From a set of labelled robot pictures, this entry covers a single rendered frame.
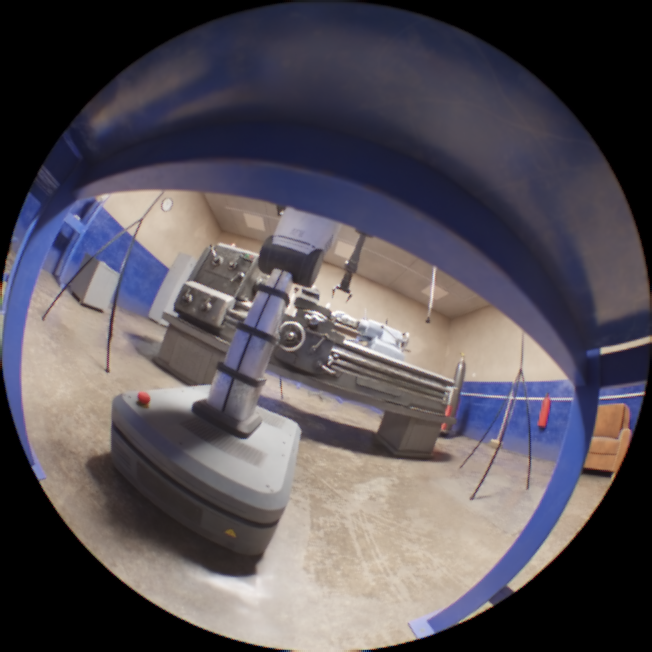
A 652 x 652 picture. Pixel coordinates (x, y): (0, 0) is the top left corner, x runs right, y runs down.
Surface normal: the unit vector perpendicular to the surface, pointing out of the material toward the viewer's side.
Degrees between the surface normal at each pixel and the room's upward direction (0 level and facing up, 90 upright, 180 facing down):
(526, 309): 180
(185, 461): 45
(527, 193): 180
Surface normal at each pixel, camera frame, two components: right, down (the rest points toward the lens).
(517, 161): -0.33, 0.92
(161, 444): 0.29, -0.80
